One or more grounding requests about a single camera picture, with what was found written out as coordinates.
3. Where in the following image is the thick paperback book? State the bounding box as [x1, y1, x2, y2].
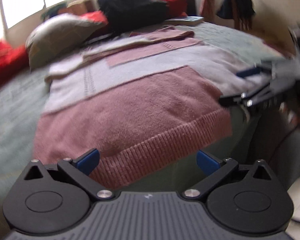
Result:
[165, 16, 205, 27]

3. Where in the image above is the small green table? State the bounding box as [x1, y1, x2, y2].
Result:
[41, 4, 65, 20]

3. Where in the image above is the grey green pillow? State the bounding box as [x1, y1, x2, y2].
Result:
[25, 14, 108, 72]

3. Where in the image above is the pink and white sweater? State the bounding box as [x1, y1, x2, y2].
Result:
[32, 27, 273, 190]

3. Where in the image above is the black backpack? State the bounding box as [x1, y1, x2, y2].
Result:
[97, 0, 170, 34]

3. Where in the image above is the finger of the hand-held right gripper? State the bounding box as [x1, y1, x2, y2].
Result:
[236, 66, 273, 79]
[219, 86, 270, 108]

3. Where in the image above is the orange tied curtain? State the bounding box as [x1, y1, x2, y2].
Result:
[200, 0, 215, 24]

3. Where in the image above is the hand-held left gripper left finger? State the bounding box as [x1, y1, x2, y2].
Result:
[22, 149, 115, 201]

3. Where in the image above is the red pillow with piping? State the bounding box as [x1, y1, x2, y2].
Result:
[0, 41, 30, 90]

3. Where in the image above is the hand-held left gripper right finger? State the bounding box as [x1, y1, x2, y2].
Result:
[182, 149, 277, 202]

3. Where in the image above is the brown cardboard box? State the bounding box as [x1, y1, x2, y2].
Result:
[65, 0, 98, 15]

